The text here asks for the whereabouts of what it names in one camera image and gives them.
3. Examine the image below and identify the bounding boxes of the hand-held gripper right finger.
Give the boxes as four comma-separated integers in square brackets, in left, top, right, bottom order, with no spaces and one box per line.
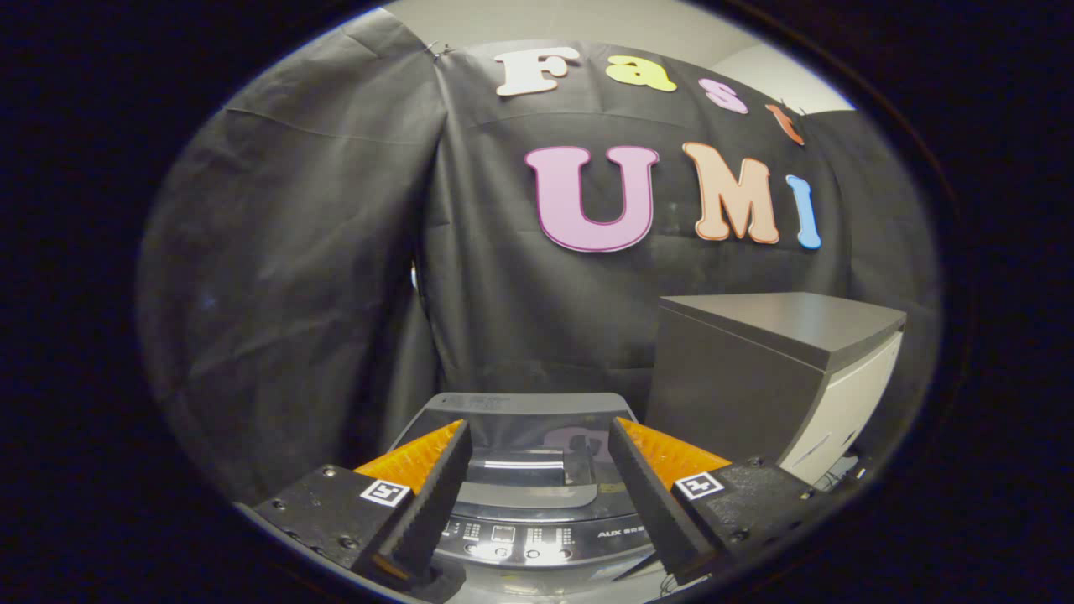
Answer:
[607,416,832,586]

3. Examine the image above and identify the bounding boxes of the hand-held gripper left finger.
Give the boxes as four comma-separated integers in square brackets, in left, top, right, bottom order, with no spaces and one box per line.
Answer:
[250,419,474,588]

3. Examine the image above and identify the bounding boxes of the grey washing machine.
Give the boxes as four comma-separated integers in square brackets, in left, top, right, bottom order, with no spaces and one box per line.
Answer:
[386,393,668,592]

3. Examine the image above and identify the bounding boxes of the grey and cream cabinet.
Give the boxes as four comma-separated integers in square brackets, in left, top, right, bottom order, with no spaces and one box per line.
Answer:
[644,292,909,489]

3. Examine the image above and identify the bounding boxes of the black backdrop cloth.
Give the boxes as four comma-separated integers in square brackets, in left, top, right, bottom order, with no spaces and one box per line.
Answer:
[136,8,942,504]

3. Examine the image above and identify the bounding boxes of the tangled floor cables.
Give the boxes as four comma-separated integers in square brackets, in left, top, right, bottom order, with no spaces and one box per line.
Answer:
[818,457,869,494]

